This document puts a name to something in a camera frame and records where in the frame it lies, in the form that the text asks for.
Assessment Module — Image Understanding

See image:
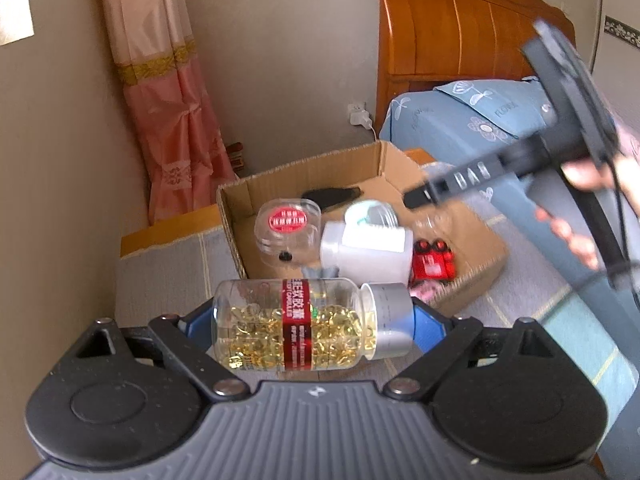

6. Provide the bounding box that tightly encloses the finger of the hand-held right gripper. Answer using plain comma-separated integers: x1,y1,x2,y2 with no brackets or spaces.
402,176,447,211

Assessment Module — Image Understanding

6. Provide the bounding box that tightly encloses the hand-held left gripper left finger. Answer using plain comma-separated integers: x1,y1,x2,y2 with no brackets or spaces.
75,304,251,402

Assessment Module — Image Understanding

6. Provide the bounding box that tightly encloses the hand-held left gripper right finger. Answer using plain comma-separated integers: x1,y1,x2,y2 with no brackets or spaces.
382,300,557,402

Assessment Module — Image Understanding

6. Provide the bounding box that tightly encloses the pink keychain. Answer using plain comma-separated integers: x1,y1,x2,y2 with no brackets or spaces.
407,279,444,306

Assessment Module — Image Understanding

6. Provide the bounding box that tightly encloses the clear jar with silver lid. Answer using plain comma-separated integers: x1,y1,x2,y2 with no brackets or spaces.
343,199,452,242

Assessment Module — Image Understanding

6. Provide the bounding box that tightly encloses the clear capsule bottle silver cap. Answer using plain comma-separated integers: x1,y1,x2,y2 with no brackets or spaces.
210,277,417,374

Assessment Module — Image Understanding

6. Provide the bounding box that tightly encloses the cardboard box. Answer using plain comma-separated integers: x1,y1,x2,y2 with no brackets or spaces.
215,140,511,317

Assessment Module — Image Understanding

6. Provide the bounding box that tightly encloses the white bottle with green label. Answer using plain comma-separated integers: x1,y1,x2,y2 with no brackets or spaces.
318,219,415,286

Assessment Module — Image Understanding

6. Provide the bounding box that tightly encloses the person's right hand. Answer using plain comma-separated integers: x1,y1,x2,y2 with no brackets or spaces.
534,124,640,271

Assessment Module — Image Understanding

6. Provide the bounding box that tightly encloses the blue floral bedding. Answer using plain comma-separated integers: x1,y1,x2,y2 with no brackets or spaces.
377,75,567,202

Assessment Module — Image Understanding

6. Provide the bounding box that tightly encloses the black flat tool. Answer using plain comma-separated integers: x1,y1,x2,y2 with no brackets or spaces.
301,185,365,210

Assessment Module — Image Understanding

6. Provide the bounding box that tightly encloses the clear jar with red label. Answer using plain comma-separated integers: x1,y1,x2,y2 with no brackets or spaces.
253,198,324,267

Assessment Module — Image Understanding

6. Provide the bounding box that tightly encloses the wooden headboard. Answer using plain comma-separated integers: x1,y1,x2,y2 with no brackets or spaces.
364,0,577,137

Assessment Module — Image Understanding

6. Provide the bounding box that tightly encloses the pink curtain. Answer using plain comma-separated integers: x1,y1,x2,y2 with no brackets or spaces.
97,0,239,227

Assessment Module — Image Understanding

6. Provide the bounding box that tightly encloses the white wall charger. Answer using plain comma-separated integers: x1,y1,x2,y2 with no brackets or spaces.
347,102,385,144

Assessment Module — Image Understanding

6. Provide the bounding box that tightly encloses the black cable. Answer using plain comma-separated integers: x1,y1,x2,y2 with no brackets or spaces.
575,156,640,312

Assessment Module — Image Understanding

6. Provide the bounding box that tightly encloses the beige wall paper sheet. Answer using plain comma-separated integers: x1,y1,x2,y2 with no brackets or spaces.
0,0,35,47

